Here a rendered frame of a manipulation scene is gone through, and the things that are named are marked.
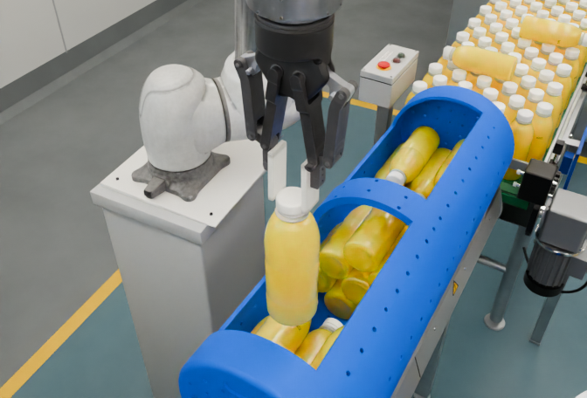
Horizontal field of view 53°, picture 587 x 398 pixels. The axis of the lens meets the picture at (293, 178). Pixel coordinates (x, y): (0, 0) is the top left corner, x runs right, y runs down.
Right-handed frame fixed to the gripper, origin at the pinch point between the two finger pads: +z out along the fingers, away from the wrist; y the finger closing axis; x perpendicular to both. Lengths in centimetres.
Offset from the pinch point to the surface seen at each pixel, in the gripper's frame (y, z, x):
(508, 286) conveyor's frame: 21, 125, 119
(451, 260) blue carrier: 13.7, 35.4, 32.2
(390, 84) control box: -25, 41, 94
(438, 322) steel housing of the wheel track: 13, 61, 39
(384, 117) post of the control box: -28, 58, 102
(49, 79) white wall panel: -278, 146, 159
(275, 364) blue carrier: 1.9, 25.5, -7.6
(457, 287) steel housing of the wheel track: 13, 62, 51
